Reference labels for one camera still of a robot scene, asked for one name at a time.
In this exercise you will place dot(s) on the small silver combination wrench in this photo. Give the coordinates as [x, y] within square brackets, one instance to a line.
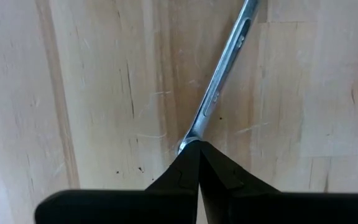
[222, 71]

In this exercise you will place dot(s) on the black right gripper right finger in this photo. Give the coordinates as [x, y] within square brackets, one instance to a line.
[259, 208]

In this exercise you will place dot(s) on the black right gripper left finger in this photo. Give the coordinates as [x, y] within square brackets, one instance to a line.
[154, 205]

